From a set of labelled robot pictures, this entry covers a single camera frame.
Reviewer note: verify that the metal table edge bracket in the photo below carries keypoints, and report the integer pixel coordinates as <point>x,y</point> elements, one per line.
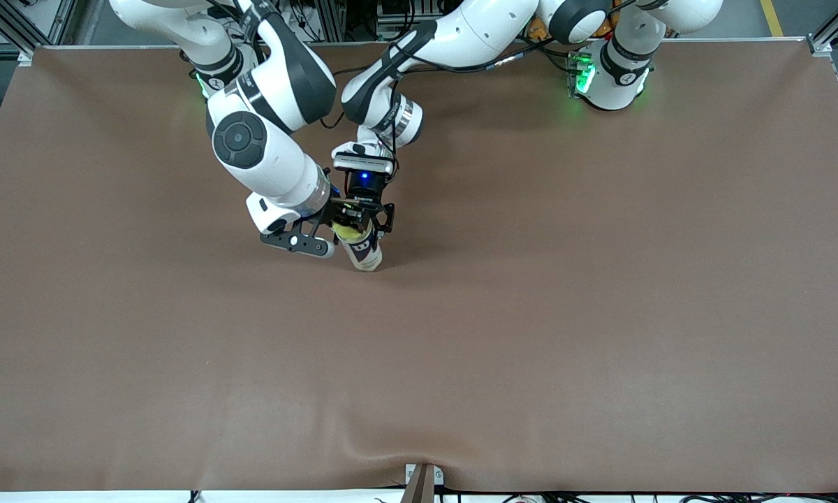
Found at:
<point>422,485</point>

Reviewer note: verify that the yellow Roland Garros tennis ball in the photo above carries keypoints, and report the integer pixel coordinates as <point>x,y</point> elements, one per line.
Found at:
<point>347,233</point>

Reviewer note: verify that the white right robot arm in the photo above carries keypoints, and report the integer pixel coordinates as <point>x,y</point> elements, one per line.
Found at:
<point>265,147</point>

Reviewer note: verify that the clear tennis ball can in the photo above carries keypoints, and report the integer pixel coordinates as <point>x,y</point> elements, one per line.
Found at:
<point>366,255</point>

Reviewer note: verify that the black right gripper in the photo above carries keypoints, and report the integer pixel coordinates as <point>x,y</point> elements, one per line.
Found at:
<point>340,209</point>

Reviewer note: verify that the metal equipment rack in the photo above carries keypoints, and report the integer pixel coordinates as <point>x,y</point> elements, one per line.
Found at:
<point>398,14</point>

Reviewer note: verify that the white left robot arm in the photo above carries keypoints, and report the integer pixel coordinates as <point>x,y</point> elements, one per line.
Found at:
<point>475,35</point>

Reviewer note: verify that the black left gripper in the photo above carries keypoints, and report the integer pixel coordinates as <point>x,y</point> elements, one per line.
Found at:
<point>366,187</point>

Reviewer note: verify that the aluminium frame corner profile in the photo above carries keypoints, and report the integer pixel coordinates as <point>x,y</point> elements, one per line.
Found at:
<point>7,21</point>
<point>834,24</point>

